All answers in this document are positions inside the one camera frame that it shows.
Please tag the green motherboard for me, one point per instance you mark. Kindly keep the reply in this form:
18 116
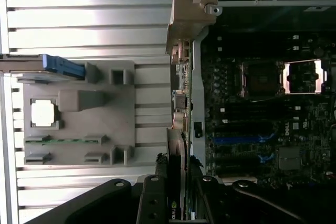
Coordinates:
302 140

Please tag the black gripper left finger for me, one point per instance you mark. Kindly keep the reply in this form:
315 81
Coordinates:
153 203

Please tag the open black PC case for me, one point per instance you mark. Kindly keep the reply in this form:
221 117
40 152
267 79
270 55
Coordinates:
197 77

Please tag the silver CPU chip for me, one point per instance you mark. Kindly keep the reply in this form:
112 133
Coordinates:
43 113

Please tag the loose green RAM stick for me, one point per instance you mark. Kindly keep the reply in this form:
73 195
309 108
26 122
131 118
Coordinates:
71 140

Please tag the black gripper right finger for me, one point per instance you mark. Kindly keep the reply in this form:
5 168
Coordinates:
210 203

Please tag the blue expansion slot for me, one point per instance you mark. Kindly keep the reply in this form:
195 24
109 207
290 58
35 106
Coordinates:
236 139

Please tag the hard disk with blue carrier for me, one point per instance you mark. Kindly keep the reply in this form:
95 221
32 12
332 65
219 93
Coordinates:
57 64

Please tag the grey parts rack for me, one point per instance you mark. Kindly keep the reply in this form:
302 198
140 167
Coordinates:
92 129

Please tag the CPU socket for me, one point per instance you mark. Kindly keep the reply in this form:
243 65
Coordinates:
262 79

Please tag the metal socket cover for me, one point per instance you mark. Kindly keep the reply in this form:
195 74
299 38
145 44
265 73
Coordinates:
307 64

